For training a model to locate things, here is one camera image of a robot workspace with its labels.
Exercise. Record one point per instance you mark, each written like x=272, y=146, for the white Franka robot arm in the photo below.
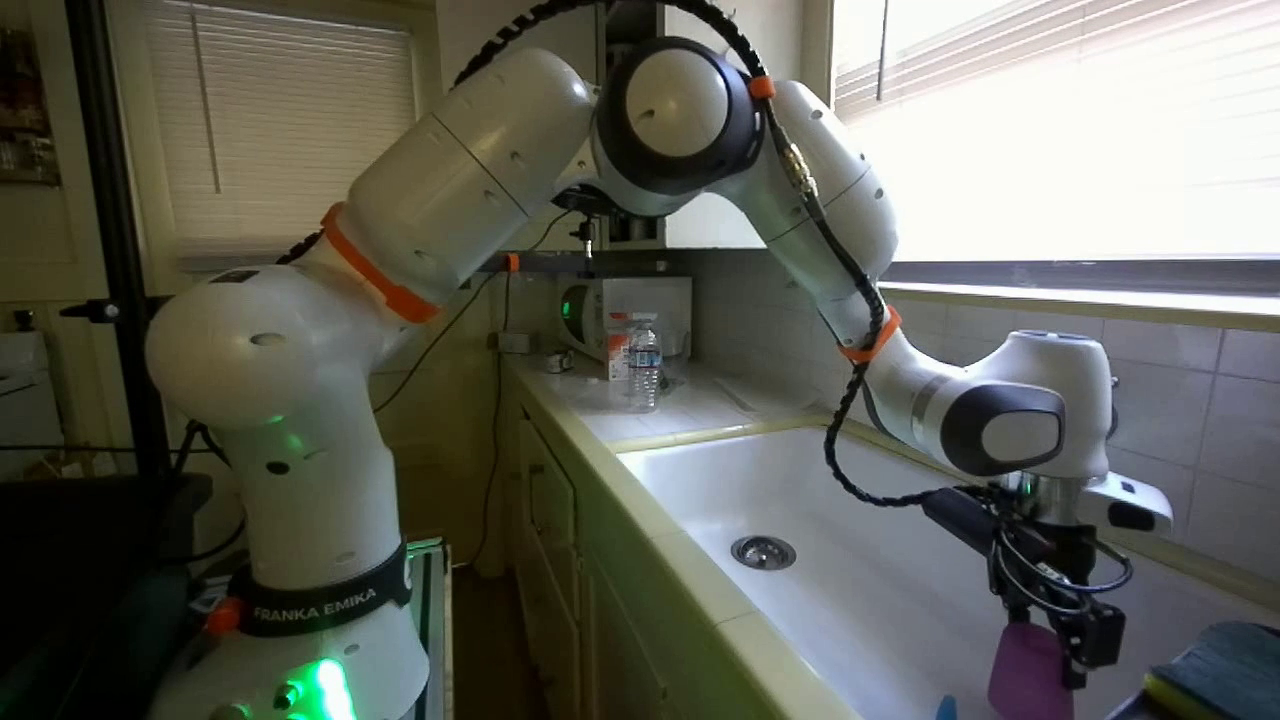
x=306, y=403

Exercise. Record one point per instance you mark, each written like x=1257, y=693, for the blue object in sink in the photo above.
x=1232, y=667

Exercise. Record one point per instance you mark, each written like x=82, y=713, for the clear water bottle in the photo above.
x=645, y=364

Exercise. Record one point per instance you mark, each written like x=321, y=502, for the blue plastic knife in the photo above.
x=944, y=711

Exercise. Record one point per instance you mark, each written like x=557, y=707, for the small red-labelled bottle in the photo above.
x=612, y=359

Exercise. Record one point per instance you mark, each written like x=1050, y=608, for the yellow sponge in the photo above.
x=1165, y=699

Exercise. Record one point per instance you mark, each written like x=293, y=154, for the appliance with green light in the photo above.
x=642, y=305

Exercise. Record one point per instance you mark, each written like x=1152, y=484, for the black stand pole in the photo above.
x=112, y=200

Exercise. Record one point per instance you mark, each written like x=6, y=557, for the small window blind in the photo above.
x=267, y=120

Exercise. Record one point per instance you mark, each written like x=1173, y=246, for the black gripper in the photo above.
x=1065, y=561

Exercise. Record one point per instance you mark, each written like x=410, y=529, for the metal sink drain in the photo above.
x=763, y=553

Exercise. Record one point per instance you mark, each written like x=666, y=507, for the white sink basin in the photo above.
x=855, y=602

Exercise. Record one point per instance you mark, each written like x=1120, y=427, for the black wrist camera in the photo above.
x=961, y=519

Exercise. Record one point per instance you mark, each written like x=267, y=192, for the metal robot mounting base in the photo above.
x=430, y=626

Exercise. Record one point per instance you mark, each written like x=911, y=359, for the cream counter cabinet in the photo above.
x=572, y=573

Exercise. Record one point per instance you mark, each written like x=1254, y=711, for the purple plastic cup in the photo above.
x=1028, y=675

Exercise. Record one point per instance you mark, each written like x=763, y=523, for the white window blinds over sink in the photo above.
x=1092, y=133

